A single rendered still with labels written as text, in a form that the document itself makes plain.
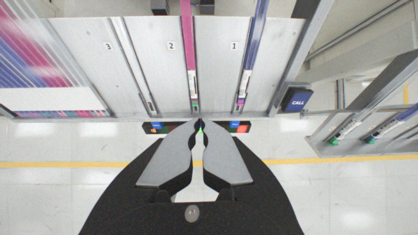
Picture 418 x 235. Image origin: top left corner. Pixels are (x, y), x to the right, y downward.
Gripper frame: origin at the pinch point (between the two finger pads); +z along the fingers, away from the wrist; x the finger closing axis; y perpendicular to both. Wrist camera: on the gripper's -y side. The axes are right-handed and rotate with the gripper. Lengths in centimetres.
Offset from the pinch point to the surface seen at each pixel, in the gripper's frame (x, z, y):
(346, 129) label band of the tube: 34.5, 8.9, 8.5
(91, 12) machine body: -40, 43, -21
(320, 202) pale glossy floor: 110, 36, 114
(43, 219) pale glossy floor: -148, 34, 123
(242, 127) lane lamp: 12.6, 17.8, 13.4
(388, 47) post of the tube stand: 43.1, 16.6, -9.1
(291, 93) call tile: 17.6, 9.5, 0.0
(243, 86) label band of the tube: 8.9, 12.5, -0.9
